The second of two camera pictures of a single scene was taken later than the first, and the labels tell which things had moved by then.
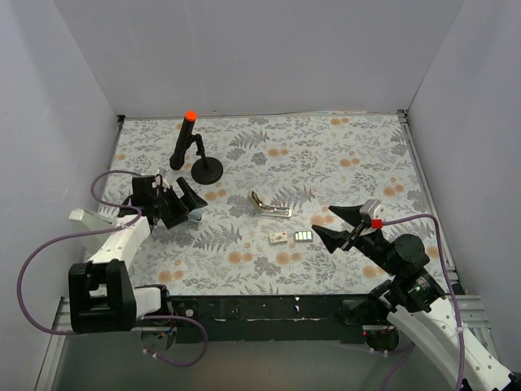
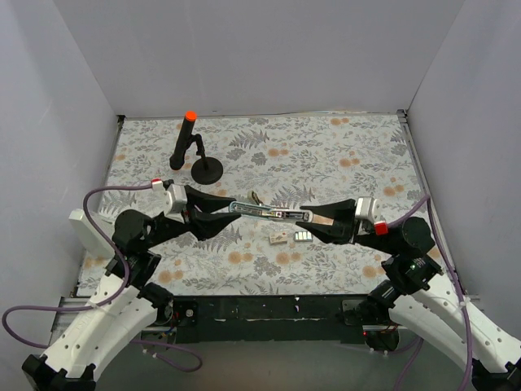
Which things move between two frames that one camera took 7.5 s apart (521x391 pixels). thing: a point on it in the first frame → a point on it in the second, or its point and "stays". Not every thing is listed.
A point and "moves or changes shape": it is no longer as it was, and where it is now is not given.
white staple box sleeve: (278, 237) stays
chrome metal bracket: (282, 212) moves or changes shape
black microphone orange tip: (177, 158) stays
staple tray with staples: (304, 235) stays
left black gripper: (175, 209) → (189, 210)
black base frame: (282, 319) stays
